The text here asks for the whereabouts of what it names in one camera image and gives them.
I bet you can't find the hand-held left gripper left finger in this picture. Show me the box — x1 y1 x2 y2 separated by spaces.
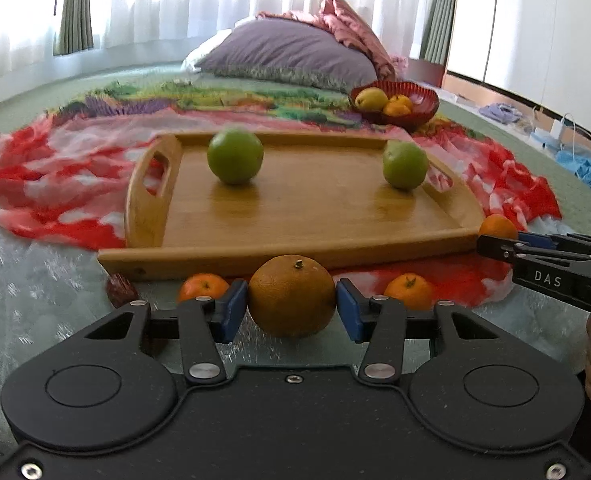
84 280 249 387

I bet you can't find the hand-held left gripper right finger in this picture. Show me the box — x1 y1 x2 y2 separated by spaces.
336 278 507 387

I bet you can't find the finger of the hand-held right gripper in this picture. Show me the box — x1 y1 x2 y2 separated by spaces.
476 233 591 267
517 231 591 257

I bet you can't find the large orange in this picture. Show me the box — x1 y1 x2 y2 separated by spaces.
248 255 337 339

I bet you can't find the wooden tray with handles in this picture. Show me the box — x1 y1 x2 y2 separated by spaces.
98 131 485 281

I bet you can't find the dark red date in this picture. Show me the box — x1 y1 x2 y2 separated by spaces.
106 276 139 307

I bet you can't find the green apple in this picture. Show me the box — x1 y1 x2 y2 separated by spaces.
206 127 266 185
381 140 430 191

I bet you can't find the lavender cloth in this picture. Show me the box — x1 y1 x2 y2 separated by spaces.
478 102 527 126

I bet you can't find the red glass bowl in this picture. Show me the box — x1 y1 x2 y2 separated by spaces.
348 79 440 129

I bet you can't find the clear plastic sheet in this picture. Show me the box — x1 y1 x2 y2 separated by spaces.
0 217 591 461

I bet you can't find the yellow pear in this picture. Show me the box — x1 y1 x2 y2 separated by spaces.
353 87 391 113

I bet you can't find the colourful printed blanket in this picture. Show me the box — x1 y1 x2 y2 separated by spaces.
0 76 564 308

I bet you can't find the green curtain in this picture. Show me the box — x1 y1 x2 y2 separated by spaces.
54 0 95 56
420 0 461 66

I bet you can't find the white pillow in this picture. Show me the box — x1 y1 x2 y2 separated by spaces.
182 16 259 73

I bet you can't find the purple pillow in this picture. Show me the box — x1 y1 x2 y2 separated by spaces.
196 21 379 92

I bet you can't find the pink quilt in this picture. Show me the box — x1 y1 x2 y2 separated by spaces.
256 0 408 82

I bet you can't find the white charger with cable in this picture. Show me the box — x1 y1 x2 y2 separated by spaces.
530 106 591 157

